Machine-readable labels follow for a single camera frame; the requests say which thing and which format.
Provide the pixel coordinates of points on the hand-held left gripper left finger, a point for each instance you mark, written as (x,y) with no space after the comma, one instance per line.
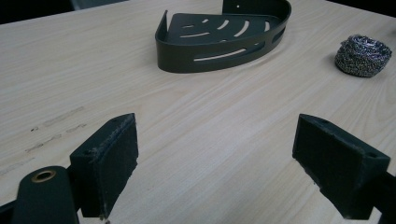
(106,168)

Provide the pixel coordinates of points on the black corner shelf basket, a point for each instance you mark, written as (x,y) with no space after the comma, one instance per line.
(218,34)

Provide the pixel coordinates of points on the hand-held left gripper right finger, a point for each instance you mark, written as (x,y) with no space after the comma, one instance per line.
(336,165)

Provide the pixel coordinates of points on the steel wool scrubber ball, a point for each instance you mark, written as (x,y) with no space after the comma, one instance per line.
(362,56)

